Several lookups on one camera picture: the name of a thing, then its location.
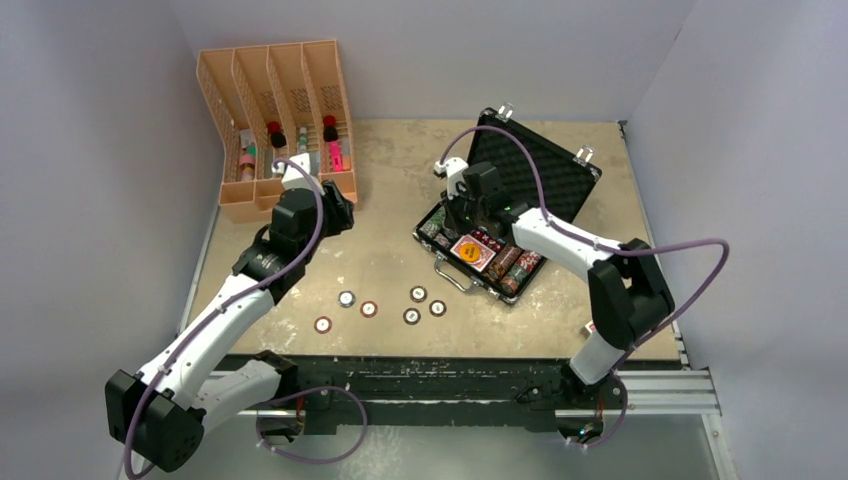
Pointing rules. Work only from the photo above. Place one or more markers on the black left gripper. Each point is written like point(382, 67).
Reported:
point(339, 210)

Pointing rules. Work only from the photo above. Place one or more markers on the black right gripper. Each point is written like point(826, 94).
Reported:
point(452, 221)

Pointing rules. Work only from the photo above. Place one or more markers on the orange dealer button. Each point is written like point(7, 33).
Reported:
point(470, 252)

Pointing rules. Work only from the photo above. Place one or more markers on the blue white poker chip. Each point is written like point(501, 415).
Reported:
point(346, 299)

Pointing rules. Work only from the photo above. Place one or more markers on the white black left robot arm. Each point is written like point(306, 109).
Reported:
point(162, 412)

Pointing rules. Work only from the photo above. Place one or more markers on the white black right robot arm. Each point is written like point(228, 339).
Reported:
point(628, 293)

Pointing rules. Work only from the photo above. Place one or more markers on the pink highlighter marker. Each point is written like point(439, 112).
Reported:
point(336, 156)

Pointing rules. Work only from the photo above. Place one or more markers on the red black marker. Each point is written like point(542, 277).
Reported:
point(276, 135)
point(330, 132)

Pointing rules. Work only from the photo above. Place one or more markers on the black aluminium poker case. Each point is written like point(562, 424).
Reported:
point(528, 163)

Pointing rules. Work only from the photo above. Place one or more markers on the red white poker chip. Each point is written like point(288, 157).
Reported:
point(322, 325)
point(368, 309)

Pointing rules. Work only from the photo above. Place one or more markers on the peach plastic desk organizer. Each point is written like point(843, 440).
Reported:
point(295, 84)

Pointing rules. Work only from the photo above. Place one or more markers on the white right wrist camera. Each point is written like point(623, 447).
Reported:
point(451, 170)

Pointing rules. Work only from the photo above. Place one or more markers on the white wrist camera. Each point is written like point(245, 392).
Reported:
point(294, 174)
point(451, 170)

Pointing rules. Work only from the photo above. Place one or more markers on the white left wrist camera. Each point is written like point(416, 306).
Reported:
point(294, 174)

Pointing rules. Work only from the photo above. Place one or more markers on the black metal base rail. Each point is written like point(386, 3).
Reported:
point(331, 391)

